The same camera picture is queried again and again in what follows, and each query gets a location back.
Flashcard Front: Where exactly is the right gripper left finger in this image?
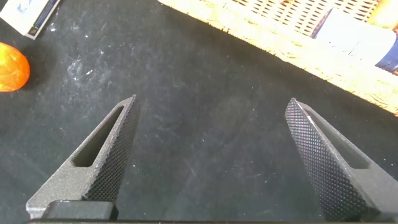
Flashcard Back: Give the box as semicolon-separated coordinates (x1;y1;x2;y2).
25;94;141;220

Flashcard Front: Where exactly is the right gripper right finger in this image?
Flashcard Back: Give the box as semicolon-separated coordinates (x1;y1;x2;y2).
284;97;398;222

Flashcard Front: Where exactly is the orange tangerine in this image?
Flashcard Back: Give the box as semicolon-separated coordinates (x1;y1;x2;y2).
0;42;31;93

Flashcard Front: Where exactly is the white playing card box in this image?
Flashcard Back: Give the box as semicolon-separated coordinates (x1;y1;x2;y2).
0;0;62;40

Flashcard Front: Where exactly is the wicker basket holding food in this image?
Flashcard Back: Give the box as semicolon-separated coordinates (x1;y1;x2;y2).
157;0;398;118

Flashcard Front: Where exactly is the black table cloth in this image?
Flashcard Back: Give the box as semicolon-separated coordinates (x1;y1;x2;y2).
0;0;398;224

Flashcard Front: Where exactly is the small dark blue bottle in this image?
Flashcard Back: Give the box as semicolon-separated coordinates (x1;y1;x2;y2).
310;7;398;76

